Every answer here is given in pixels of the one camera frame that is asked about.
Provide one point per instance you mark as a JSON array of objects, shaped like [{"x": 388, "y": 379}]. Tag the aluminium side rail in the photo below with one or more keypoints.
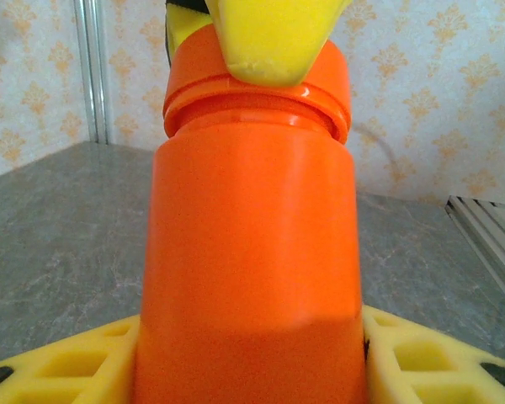
[{"x": 484, "y": 240}]

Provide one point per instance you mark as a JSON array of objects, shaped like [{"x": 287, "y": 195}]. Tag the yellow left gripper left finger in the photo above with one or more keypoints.
[{"x": 67, "y": 370}]

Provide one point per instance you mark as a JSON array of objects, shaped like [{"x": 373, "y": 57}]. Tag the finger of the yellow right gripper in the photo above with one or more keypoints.
[
  {"x": 273, "y": 42},
  {"x": 181, "y": 21}
]

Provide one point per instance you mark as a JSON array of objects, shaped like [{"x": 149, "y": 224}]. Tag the aluminium frame post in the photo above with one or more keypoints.
[{"x": 90, "y": 71}]

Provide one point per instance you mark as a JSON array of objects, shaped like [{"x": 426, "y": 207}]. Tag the orange pill bottle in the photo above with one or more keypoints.
[{"x": 252, "y": 252}]

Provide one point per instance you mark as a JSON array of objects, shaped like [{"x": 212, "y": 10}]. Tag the orange bottle cap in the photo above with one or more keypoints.
[{"x": 193, "y": 80}]

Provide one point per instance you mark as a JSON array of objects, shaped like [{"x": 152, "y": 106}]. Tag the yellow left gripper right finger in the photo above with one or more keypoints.
[{"x": 437, "y": 370}]

